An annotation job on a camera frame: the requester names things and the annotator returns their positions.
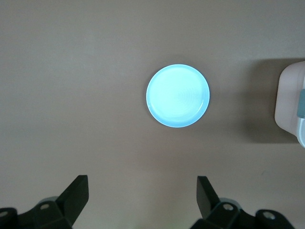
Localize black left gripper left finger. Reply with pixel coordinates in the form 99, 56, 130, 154
0, 175, 89, 229

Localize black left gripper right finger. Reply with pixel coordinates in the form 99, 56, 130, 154
192, 176, 295, 229

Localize white lidded box grey latches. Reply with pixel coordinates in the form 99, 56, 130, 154
274, 61, 305, 147

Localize light blue round plate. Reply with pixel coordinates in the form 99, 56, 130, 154
146, 63, 211, 128

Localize brown table cover mat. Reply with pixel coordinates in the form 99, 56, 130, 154
0, 0, 305, 229

